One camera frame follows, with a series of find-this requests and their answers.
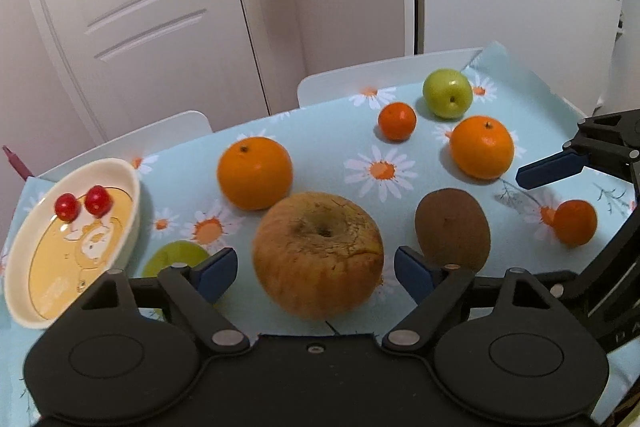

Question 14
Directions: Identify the blue daisy print tablecloth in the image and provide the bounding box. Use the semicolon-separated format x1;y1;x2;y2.
0;41;640;413

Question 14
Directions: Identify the white panelled door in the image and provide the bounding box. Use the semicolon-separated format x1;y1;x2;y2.
15;0;301;142

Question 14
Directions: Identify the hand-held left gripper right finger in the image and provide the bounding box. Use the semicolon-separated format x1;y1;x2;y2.
382;246;566;352

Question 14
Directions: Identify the brown kiwi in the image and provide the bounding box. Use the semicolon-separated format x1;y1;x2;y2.
414;188;492;273

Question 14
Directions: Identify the orange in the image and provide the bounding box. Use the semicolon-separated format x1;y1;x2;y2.
449;116;516;180
216;136;294;212

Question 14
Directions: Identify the green apple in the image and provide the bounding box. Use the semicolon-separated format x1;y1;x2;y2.
141;240;211;320
422;68;474;119

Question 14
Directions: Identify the white chair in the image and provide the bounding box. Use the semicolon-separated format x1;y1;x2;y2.
297;48;486;110
37;109;213;182

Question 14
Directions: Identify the small tangerine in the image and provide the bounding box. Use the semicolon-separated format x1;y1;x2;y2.
377;102;418;142
552;199;599;247

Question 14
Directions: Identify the cream bowl with yellow inside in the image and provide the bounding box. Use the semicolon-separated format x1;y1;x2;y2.
2;157;143;330

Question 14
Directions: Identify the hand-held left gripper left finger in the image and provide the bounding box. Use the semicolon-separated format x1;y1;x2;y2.
75;247;251;355

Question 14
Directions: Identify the wrinkled brown apple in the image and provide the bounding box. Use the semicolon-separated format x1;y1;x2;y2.
251;192;385;321

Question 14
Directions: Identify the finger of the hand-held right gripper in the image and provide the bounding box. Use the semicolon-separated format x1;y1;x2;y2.
532;202;640;303
515;108;640;190

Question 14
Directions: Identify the red cherry tomato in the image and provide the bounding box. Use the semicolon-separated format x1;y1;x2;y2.
84;185;112;217
53;193;79;222

